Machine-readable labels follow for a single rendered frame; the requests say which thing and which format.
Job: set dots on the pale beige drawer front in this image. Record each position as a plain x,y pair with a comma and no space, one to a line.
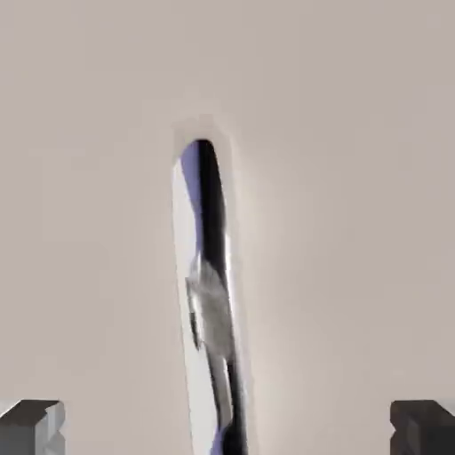
89,177

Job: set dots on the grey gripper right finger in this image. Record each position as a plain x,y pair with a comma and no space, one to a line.
423,430

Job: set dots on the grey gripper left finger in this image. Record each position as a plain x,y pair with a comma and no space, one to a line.
28,430

